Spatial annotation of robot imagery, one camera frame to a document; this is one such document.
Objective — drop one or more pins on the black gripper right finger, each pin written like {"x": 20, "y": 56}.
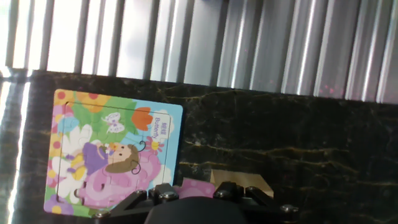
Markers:
{"x": 264, "y": 208}

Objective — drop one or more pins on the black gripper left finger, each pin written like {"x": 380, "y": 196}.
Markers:
{"x": 130, "y": 207}

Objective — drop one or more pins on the pink jigsaw puzzle piece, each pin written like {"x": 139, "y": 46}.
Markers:
{"x": 197, "y": 188}

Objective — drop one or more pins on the colourful butterfly puzzle board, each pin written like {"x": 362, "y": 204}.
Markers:
{"x": 105, "y": 149}

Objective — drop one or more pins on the plain wooden block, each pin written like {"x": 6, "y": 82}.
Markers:
{"x": 242, "y": 179}

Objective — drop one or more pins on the black marble pattern mat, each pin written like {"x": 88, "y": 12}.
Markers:
{"x": 311, "y": 149}

